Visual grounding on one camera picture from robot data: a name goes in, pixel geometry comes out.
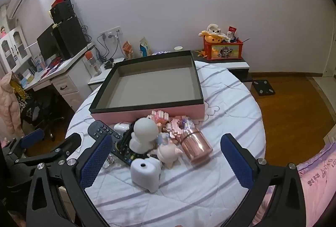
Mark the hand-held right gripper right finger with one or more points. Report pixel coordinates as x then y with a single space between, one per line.
236 161

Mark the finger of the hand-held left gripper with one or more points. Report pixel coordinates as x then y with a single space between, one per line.
31 137
69 141

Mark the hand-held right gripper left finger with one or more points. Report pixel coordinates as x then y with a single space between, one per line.
95 160

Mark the black remote control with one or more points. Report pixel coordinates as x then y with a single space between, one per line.
101 131

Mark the black key bundle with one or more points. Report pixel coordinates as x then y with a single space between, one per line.
126 139

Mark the white earbuds case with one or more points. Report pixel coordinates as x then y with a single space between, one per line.
122 127

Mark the rose gold metal canister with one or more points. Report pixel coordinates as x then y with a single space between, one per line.
197 145

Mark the white round-headed figurine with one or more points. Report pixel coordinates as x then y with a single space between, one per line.
144 129

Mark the pink purple block figure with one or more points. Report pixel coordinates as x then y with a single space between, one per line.
181 127

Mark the pink pig figurine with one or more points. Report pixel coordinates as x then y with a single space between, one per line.
168 153

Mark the blue dress doll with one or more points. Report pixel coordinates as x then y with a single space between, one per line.
163 138

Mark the pink white block figure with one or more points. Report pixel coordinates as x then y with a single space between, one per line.
160 115

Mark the pink box with black rim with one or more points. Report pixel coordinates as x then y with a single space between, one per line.
152 85

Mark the black office chair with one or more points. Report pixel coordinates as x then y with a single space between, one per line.
42 114

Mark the pink jacket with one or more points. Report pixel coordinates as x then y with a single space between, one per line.
9 106

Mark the yellow dotted cloth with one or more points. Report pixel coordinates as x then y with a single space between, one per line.
18 87

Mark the white desk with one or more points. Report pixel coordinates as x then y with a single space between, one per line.
65 85

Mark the white side table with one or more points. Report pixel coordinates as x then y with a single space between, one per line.
97 79

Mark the black floor scale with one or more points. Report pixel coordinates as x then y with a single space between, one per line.
262 87

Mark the red cloth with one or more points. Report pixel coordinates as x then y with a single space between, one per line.
53 62

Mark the pink printed blanket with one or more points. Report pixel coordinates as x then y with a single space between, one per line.
315 177

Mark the orange-capped clear bottle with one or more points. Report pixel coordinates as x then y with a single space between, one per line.
93 64

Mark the small black gadget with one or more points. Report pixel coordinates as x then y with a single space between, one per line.
109 63

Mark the white glass-door cabinet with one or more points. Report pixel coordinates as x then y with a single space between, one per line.
14 48

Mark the black computer monitor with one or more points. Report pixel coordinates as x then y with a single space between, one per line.
47 44

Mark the dark-topped low cabinet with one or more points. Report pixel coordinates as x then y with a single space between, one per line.
225 64

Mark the black computer tower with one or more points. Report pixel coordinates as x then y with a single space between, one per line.
69 37

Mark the orange snack bag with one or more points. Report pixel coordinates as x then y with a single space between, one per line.
128 49

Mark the red toy crate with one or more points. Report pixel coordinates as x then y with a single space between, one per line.
223 51

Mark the small orange toy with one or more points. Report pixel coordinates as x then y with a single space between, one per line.
200 53

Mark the blue white bag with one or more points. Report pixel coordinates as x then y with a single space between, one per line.
144 47

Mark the purple wet wipes packet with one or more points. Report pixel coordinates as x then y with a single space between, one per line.
160 52

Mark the yellow plush toy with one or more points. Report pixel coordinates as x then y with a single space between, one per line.
212 37

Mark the white paper cup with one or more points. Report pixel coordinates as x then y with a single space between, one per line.
178 48

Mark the red white card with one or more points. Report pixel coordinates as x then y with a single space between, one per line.
232 30

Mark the white plush toy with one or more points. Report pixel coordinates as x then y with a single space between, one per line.
214 28

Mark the white wall power outlet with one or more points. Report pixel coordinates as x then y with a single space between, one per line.
111 33

